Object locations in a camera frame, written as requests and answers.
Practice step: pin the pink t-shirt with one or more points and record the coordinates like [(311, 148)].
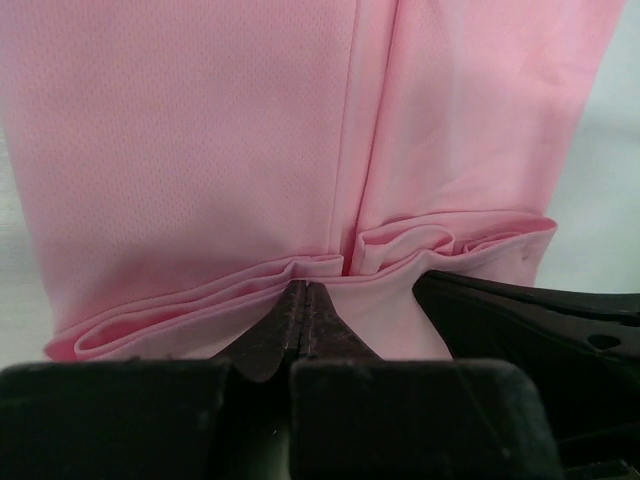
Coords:
[(180, 162)]

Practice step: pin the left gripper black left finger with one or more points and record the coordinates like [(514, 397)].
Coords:
[(220, 418)]

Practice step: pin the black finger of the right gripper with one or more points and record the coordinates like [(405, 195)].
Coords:
[(581, 350)]

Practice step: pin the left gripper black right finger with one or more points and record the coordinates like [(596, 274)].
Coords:
[(355, 416)]

